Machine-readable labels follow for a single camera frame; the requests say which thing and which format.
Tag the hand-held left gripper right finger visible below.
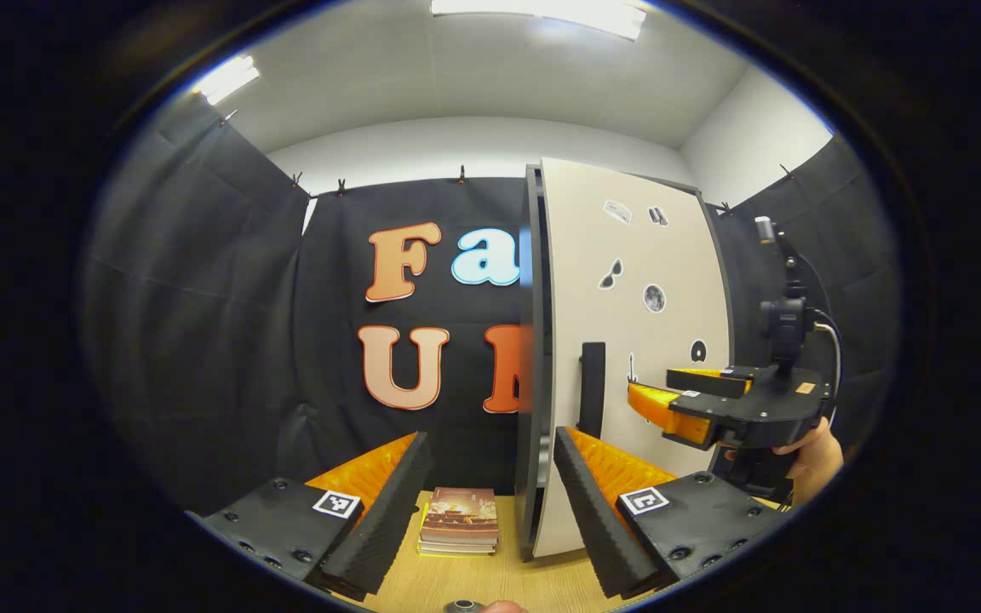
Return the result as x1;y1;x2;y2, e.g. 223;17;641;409
552;426;785;599

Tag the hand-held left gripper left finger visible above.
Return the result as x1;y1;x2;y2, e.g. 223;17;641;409
186;432;433;601

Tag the beige cabinet door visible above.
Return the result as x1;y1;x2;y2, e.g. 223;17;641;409
533;158;734;559

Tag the black cabinet door handle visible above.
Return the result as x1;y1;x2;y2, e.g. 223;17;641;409
577;341;607;439

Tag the grey cabinet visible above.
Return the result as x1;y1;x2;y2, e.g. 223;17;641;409
514;162;737;563

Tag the yellow edged book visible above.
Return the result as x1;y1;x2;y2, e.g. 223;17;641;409
416;536;498;559

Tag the black backdrop cloth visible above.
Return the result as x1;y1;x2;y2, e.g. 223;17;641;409
77;94;900;516

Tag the row of cloth clips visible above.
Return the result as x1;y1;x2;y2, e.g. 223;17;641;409
220;109;794;214

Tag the small ceiling light panel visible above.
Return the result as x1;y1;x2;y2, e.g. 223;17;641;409
197;55;260;106

